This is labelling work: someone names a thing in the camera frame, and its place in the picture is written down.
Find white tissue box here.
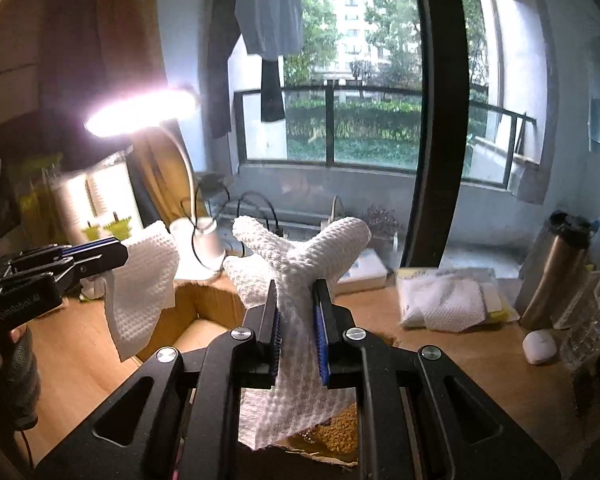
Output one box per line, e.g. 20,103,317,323
337,247,388,293

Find grey hanging shirt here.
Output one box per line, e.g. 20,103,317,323
234,0,305,59

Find clear plastic water bottle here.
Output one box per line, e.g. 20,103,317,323
560,242,600,371

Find small white waffle towel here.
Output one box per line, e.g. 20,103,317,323
102,220,181,363

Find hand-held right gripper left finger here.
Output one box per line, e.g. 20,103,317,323
35,280,282,480

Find white desk lamp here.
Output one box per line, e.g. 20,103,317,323
82,85,231,283

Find stack of folded white cloths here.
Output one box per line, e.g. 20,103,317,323
397,267,512,325

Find dark hanging jacket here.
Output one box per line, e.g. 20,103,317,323
206,0,242,139

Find steel thermos bottle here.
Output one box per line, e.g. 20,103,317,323
517,210,593,331

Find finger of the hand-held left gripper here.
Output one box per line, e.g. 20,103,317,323
7,236,126,267
0,246,130,302

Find yellow green package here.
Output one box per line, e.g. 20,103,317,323
7,152,63,243

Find black hanging cloth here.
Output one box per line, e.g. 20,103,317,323
259,57,287,123

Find brown curtain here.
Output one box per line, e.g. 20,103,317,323
40,0,181,231

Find white paper rolls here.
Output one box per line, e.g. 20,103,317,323
52,157,133,233

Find black cable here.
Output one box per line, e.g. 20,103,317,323
180,190,283,268

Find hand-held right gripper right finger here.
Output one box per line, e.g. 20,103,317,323
312,279,562,480

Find large white waffle towel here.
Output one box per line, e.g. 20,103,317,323
222,215,373,451

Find folded white waffle towel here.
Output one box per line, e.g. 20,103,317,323
397,269,498,333

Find black balcony railing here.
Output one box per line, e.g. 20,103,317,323
232,86,537,187

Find brown cardboard box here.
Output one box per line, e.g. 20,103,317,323
135,275,396,467

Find black window frame post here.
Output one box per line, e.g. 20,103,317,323
399,0,470,270

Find white earbuds case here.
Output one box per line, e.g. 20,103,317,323
522,329,557,365

